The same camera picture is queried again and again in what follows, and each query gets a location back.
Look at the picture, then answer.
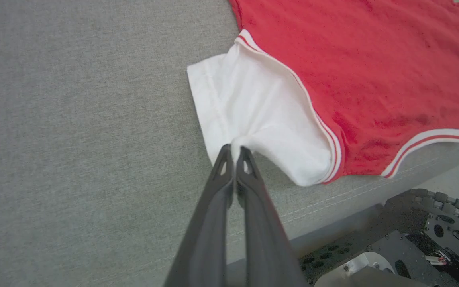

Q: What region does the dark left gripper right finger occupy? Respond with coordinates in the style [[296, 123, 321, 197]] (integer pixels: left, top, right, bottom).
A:
[[235, 146, 310, 287]]

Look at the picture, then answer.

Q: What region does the red white baseball jersey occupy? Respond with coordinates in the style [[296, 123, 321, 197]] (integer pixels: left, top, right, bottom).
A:
[[187, 0, 459, 187]]

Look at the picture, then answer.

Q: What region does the white grey robot waist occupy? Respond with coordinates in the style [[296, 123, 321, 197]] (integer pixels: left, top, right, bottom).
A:
[[313, 251, 459, 287]]

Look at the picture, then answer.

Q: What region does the grey fabric sofa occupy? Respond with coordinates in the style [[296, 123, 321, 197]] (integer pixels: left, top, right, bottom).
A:
[[0, 0, 459, 287]]

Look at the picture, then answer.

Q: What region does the black robot omni wheel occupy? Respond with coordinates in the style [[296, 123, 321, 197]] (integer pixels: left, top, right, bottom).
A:
[[407, 189, 459, 283]]

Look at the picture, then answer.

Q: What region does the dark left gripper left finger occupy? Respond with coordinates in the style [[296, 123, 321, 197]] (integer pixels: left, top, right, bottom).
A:
[[164, 144, 235, 287]]

